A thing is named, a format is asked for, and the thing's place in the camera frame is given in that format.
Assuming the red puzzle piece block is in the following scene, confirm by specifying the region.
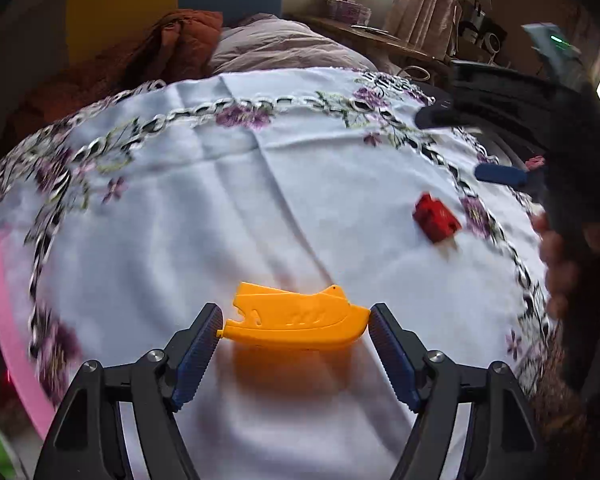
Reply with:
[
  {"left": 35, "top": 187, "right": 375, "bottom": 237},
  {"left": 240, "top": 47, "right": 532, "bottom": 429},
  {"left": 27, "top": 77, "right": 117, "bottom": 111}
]
[{"left": 412, "top": 193, "right": 463, "bottom": 245}]

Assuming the orange plastic boat-shaped case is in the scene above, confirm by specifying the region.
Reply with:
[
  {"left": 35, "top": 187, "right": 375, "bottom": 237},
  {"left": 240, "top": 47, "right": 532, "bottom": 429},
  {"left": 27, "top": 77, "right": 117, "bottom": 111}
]
[{"left": 216, "top": 282, "right": 370, "bottom": 350}]

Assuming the person's right hand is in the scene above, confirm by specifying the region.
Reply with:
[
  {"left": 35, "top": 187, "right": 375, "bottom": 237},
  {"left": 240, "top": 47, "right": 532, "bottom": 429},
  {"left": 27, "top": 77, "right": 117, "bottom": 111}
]
[{"left": 530, "top": 212, "right": 600, "bottom": 320}]

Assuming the wicker chair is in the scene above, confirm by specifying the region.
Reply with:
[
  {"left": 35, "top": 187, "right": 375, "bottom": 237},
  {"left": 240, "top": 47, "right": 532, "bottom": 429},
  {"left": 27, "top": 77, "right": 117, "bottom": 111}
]
[{"left": 529, "top": 328, "right": 600, "bottom": 480}]

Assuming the wooden side desk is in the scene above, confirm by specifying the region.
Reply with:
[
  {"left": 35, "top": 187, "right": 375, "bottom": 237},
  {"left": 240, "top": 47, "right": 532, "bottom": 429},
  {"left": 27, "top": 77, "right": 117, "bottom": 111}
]
[{"left": 287, "top": 14, "right": 450, "bottom": 75}]

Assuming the beige curtain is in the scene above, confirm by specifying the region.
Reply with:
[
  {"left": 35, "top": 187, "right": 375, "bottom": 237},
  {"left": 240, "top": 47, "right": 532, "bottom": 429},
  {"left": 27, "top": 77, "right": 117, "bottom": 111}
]
[{"left": 384, "top": 0, "right": 456, "bottom": 58}]

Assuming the pink-rimmed white tray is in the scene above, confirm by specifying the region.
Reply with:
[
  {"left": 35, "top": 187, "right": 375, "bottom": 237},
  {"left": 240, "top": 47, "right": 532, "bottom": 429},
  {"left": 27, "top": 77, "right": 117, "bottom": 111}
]
[{"left": 0, "top": 244, "right": 55, "bottom": 440}]

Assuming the box on desk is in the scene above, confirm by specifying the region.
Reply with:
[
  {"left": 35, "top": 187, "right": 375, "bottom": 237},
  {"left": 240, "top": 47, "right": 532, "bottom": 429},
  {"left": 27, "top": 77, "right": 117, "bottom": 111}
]
[{"left": 326, "top": 0, "right": 372, "bottom": 26}]

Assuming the pale pink pillow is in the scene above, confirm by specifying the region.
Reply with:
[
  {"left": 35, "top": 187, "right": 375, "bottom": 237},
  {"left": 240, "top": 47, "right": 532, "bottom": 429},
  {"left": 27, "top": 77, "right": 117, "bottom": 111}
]
[{"left": 208, "top": 13, "right": 377, "bottom": 75}]

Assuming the white floral embroidered tablecloth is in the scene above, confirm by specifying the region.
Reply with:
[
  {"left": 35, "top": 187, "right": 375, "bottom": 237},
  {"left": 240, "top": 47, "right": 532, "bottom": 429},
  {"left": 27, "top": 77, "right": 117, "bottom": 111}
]
[{"left": 0, "top": 68, "right": 552, "bottom": 479}]

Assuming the rust orange quilted blanket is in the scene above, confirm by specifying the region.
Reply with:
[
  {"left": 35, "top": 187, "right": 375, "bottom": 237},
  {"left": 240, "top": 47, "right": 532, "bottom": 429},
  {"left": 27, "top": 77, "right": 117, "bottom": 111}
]
[{"left": 7, "top": 9, "right": 223, "bottom": 139}]

